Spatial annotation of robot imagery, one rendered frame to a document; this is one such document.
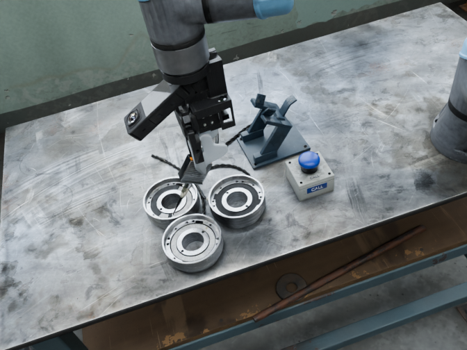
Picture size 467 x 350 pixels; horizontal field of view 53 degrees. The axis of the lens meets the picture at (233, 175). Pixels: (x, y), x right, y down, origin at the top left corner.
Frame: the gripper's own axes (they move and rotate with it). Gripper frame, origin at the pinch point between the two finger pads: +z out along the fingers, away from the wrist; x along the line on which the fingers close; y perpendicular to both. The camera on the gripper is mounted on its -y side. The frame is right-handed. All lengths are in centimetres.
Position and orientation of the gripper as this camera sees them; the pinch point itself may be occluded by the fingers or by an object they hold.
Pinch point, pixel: (196, 164)
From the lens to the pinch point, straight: 81.2
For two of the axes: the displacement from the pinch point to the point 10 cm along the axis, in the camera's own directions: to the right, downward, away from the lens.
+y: 9.3, -3.3, 1.4
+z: 1.3, 6.7, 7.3
